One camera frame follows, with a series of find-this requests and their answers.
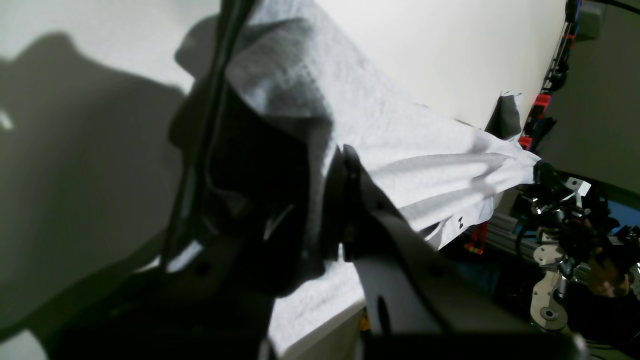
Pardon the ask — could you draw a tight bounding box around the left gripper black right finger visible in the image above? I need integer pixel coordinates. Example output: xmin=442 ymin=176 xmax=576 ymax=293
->
xmin=325 ymin=145 xmax=586 ymax=360

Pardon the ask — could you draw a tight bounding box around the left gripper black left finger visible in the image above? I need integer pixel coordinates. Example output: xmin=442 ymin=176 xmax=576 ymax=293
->
xmin=46 ymin=0 xmax=324 ymax=360

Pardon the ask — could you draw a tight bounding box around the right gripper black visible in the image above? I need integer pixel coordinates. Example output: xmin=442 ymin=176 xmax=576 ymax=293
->
xmin=519 ymin=161 xmax=591 ymax=226

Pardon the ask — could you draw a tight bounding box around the grey T-shirt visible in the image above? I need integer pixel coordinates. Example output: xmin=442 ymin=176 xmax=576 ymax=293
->
xmin=175 ymin=0 xmax=542 ymax=356

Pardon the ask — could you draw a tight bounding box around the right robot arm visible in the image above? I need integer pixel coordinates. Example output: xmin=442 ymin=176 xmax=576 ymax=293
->
xmin=515 ymin=161 xmax=639 ymax=351

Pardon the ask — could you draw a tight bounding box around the person hand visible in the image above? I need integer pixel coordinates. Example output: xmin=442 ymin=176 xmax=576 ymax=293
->
xmin=587 ymin=259 xmax=630 ymax=298

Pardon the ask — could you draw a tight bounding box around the long bar clamp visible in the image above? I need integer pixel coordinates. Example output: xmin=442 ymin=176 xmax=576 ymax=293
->
xmin=518 ymin=0 xmax=583 ymax=153

